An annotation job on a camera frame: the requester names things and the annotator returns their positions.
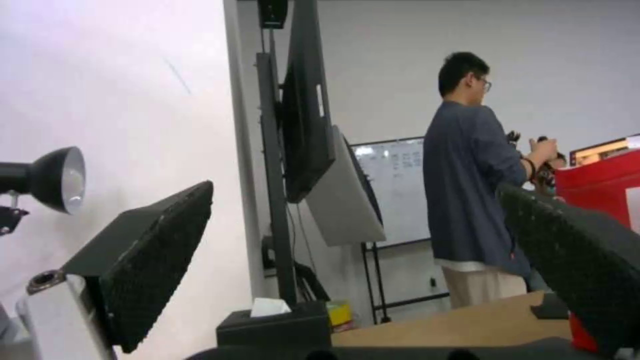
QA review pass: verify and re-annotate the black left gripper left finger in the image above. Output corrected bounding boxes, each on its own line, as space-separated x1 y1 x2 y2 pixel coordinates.
14 180 215 360

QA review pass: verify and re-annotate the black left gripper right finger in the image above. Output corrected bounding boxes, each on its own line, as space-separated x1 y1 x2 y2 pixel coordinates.
496 182 640 358

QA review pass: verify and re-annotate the black handheld controller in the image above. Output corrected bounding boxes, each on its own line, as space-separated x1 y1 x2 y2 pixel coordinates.
507 129 559 188

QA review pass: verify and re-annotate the black desk lamp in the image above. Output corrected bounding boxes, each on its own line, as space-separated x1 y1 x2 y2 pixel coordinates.
0 146 87 236

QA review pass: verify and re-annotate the person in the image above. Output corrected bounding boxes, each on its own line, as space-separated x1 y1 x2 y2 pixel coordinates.
423 51 559 310

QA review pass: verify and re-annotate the black tissue box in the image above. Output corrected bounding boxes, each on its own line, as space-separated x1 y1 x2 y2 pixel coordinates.
215 298 333 356

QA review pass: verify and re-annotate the black monitor stand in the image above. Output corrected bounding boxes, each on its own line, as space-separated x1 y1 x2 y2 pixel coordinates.
255 26 331 305

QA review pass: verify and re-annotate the green yellow box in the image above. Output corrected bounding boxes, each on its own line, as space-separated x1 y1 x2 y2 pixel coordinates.
325 299 354 333

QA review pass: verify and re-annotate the whiteboard on black stand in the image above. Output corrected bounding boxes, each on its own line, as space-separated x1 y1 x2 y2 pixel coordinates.
348 136 451 324

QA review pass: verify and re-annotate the grey tilted panel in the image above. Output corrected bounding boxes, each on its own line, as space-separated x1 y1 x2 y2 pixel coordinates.
305 125 387 247

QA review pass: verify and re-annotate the large black monitor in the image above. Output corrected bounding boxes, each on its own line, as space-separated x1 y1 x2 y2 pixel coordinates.
280 0 337 204

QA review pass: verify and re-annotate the black speaker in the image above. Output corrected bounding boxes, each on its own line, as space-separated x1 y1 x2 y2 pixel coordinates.
257 0 290 29

